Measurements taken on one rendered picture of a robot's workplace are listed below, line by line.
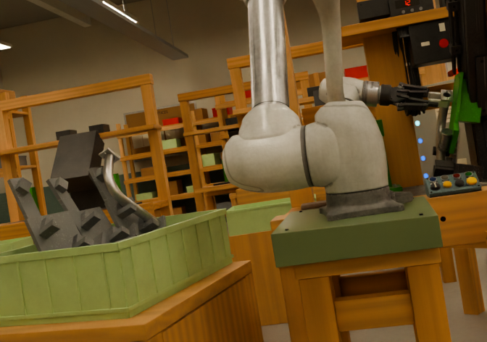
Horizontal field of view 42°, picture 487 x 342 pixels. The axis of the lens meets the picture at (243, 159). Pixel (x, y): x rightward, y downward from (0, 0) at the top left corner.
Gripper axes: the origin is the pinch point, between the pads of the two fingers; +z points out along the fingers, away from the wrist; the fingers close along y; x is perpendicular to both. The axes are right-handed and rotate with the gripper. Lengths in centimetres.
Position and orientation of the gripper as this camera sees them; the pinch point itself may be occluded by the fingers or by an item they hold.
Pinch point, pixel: (438, 99)
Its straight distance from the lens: 230.8
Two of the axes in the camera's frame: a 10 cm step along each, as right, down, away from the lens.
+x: 0.6, 6.9, 7.2
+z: 9.8, 1.1, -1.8
